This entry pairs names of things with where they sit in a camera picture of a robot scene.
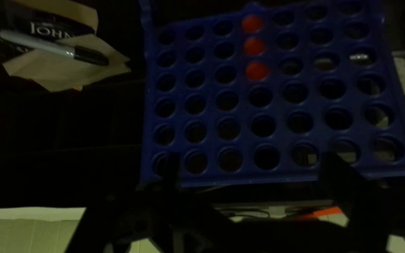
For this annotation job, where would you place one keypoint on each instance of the orange plastic tool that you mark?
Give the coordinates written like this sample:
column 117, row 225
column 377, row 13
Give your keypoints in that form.
column 322, row 213

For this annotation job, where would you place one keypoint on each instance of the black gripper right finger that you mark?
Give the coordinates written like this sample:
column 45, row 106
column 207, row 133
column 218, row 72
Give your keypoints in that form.
column 366, row 211

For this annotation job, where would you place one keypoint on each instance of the black marker pen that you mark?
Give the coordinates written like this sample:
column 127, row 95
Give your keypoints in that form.
column 57, row 47

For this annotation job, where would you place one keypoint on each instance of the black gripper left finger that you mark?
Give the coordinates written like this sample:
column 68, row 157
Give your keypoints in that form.
column 165, row 225

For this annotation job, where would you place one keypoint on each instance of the beige loose paper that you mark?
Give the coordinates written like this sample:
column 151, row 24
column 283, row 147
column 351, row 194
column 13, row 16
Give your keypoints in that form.
column 71, row 71

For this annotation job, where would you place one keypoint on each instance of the white paper sheet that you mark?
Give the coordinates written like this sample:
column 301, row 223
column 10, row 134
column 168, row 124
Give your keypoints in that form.
column 24, row 230

